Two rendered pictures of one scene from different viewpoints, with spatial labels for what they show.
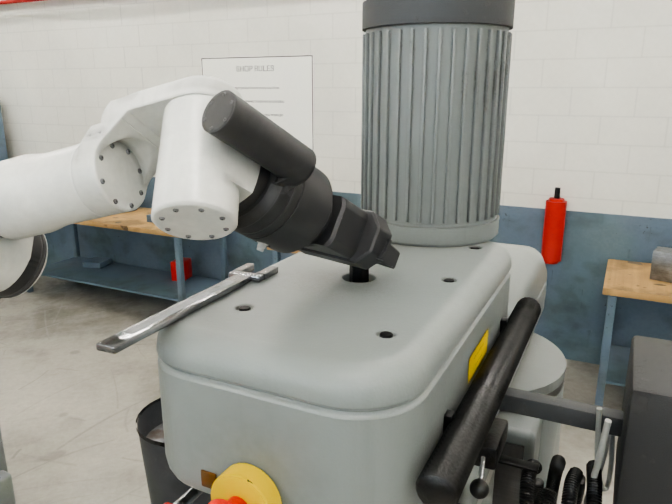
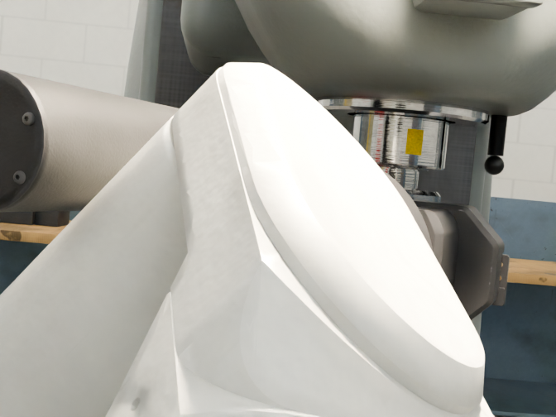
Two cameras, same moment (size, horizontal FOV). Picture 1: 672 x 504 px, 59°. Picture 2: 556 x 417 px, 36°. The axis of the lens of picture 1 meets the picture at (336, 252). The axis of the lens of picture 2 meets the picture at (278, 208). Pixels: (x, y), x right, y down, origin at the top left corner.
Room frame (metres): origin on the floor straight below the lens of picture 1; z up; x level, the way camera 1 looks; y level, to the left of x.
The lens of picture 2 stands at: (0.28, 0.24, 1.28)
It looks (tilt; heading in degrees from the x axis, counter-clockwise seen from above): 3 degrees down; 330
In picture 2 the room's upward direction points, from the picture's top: 5 degrees clockwise
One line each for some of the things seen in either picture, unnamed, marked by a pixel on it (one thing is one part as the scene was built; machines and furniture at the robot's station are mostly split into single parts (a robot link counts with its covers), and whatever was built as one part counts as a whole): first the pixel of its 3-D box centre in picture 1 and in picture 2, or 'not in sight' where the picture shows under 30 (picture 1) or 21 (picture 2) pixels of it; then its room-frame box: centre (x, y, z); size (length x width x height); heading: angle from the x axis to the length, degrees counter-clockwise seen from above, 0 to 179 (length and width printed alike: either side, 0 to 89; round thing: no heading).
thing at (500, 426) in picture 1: (482, 455); not in sight; (0.63, -0.18, 1.66); 0.12 x 0.04 x 0.04; 154
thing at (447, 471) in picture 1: (492, 372); not in sight; (0.60, -0.17, 1.79); 0.45 x 0.04 x 0.04; 154
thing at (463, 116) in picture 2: not in sight; (401, 110); (0.63, -0.03, 1.31); 0.09 x 0.09 x 0.01
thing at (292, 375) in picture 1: (363, 338); not in sight; (0.65, -0.03, 1.81); 0.47 x 0.26 x 0.16; 154
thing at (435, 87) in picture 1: (432, 119); not in sight; (0.86, -0.14, 2.05); 0.20 x 0.20 x 0.32
